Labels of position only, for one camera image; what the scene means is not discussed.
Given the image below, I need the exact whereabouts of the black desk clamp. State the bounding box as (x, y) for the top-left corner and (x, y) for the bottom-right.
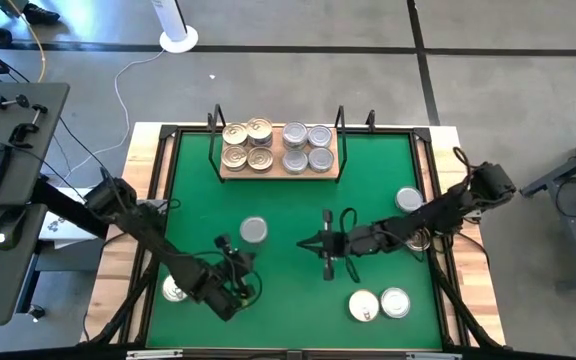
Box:
(0, 92), (32, 115)
(8, 103), (49, 150)

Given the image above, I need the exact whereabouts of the blue salmon can gold lid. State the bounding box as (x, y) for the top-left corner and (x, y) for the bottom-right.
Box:
(247, 145), (275, 174)
(246, 117), (274, 148)
(348, 289), (381, 323)
(405, 229), (432, 253)
(220, 144), (250, 172)
(221, 122), (249, 147)

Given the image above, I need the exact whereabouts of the wooden shelf board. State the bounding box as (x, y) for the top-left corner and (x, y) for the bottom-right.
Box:
(219, 127), (341, 180)

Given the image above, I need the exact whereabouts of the silver can on side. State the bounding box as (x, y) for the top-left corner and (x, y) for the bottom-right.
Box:
(161, 274), (188, 304)

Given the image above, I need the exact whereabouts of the white power cable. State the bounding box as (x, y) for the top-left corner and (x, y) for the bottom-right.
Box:
(62, 48), (168, 179)

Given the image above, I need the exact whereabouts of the thin yellow cable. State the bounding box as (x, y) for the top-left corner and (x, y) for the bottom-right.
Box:
(5, 0), (48, 84)

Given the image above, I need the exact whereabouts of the black computer mouse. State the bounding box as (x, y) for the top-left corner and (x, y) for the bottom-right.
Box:
(0, 206), (30, 252)

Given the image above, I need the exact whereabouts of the green table mat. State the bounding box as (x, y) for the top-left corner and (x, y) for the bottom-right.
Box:
(146, 130), (443, 350)

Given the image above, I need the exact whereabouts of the black keyboard cable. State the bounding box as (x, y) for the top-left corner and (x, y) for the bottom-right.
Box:
(50, 114), (119, 181)

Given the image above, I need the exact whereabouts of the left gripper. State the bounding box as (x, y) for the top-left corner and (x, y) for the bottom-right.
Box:
(202, 247), (262, 323)

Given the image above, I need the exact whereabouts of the white printed paper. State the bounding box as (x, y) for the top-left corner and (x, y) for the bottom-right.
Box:
(37, 187), (105, 250)

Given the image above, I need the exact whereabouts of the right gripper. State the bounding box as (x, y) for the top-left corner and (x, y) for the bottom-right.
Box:
(296, 209), (374, 281)

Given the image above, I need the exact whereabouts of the silver metal bracket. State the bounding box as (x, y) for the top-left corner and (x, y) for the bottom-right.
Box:
(126, 349), (184, 360)
(406, 352), (463, 360)

